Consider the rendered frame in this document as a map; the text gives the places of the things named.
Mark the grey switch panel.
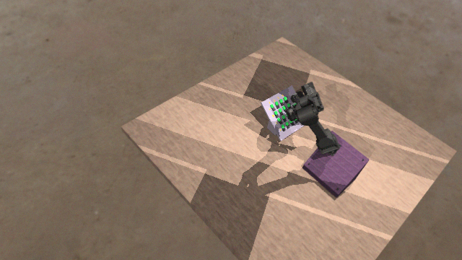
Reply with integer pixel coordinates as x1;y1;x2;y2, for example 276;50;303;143
261;85;303;141

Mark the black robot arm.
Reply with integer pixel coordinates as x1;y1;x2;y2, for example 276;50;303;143
291;82;341;156

